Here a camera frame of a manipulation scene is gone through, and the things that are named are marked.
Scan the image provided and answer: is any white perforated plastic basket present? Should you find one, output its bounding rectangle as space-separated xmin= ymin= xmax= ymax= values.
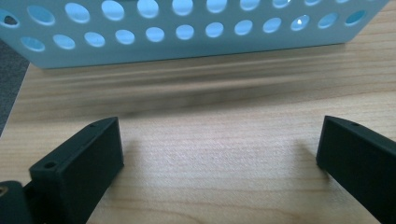
xmin=0 ymin=0 xmax=391 ymax=70

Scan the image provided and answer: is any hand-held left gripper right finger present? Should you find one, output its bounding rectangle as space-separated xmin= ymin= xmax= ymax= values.
xmin=316 ymin=115 xmax=396 ymax=224

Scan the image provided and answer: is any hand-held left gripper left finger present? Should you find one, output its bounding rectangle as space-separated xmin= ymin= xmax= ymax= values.
xmin=28 ymin=116 xmax=125 ymax=224

